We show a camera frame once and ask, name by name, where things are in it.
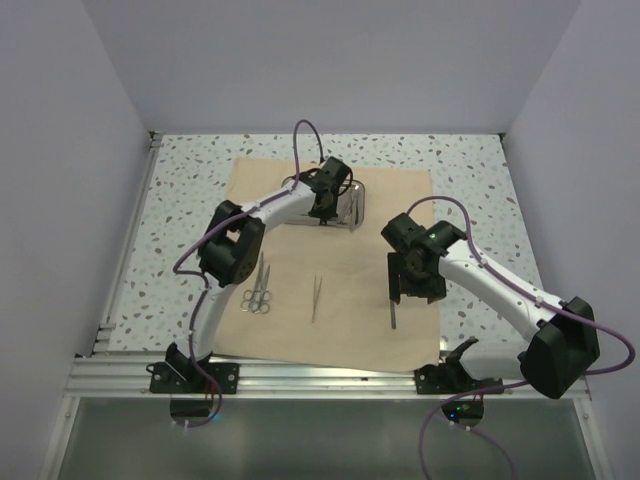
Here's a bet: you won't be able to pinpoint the steel probe in tray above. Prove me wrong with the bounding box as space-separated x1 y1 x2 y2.
347 192 360 232

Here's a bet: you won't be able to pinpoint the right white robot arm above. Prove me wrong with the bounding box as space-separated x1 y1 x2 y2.
381 213 600 399

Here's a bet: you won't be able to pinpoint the steel instrument tray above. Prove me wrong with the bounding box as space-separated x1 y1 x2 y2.
287 179 366 232

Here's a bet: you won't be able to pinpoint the aluminium front rail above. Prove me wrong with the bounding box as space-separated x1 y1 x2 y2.
64 353 587 399

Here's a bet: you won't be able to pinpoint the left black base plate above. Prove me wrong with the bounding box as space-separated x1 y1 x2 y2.
146 362 240 395

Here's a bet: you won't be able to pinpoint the steel scalpel handle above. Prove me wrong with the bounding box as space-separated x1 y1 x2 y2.
390 300 397 330

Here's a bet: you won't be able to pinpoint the beige cloth wrap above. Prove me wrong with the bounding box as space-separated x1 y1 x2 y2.
212 167 440 373

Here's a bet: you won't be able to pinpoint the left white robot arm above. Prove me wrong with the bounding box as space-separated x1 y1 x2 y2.
165 157 354 393

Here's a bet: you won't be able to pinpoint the aluminium rail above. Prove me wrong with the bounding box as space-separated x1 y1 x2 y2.
90 131 165 356
64 353 587 399

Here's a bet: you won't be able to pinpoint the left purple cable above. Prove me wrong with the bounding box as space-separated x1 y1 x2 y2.
172 119 324 427

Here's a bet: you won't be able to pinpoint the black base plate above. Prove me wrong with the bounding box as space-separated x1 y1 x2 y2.
414 363 503 395
146 362 240 395

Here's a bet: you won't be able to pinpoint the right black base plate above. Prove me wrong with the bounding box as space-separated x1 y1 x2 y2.
414 363 503 395

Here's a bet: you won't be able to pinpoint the steel surgical scissors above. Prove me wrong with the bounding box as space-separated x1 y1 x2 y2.
251 265 271 314
240 269 263 312

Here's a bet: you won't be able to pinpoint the aluminium left side rail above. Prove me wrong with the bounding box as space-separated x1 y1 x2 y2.
90 131 165 356

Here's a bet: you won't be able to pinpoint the steel tweezers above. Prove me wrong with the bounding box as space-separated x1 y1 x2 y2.
311 275 323 323

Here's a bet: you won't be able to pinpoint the steel forceps with rings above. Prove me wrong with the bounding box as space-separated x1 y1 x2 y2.
243 252 271 311

